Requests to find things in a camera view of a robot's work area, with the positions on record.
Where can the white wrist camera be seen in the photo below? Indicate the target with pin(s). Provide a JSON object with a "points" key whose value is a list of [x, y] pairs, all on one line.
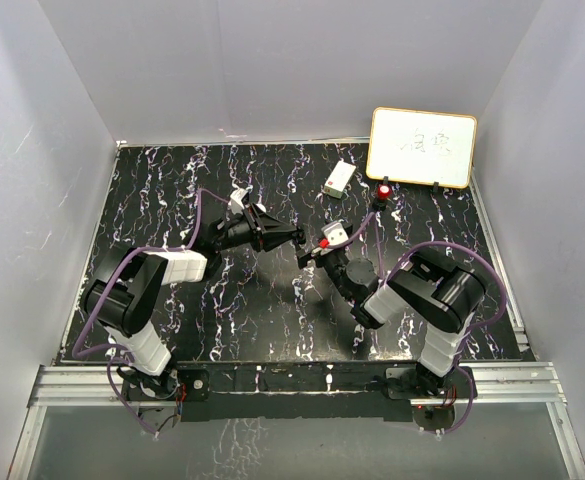
{"points": [[334, 236], [238, 200]]}

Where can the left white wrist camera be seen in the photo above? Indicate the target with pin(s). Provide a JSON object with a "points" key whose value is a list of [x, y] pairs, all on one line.
{"points": [[238, 200]]}

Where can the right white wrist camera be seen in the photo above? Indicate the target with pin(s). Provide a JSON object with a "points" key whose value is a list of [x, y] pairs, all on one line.
{"points": [[334, 236]]}

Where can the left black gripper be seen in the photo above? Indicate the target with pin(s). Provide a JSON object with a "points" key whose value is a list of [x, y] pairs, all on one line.
{"points": [[274, 231]]}

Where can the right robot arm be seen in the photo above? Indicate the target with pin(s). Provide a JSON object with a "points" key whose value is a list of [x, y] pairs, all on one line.
{"points": [[441, 290]]}

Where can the black earbud charging case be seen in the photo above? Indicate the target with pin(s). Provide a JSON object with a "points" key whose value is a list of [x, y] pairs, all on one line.
{"points": [[299, 236]]}

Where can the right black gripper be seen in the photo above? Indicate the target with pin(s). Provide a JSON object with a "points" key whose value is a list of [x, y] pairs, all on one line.
{"points": [[320, 256]]}

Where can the white cardboard box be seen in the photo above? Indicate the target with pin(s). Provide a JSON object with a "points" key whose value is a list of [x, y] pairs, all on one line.
{"points": [[338, 180]]}

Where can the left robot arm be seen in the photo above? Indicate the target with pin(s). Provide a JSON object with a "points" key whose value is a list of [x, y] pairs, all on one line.
{"points": [[124, 289]]}

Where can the white board yellow frame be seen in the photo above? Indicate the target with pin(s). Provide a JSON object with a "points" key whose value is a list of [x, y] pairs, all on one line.
{"points": [[421, 147]]}

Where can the black front mounting bar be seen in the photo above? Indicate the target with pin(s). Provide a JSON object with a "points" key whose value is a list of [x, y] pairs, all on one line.
{"points": [[293, 390]]}

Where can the red emergency button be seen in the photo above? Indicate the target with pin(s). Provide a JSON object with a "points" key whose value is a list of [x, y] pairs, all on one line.
{"points": [[383, 194]]}

